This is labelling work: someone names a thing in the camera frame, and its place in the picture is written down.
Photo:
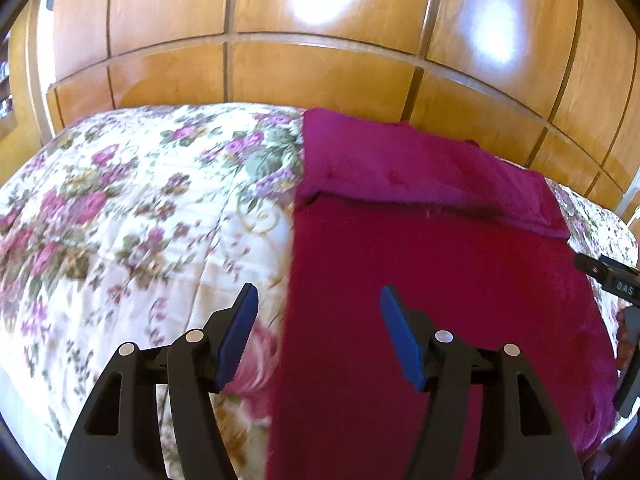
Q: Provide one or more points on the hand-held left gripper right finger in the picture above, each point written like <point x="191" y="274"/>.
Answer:
<point x="400" y="335"/>

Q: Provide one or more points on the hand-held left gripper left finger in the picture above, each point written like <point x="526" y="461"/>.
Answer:
<point x="237" y="335"/>

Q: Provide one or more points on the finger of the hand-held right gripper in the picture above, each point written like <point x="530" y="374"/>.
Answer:
<point x="592" y="264"/>

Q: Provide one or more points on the maroon garment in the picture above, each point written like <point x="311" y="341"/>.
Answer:
<point x="400" y="240"/>

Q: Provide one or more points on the floral bedspread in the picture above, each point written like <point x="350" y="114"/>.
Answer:
<point x="125" y="210"/>

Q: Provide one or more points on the wooden wardrobe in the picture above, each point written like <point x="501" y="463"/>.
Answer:
<point x="325" y="75"/>

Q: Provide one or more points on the wooden shelf unit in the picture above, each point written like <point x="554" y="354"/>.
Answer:
<point x="25" y="85"/>

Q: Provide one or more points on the small bottles group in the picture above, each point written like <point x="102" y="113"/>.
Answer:
<point x="5" y="90"/>

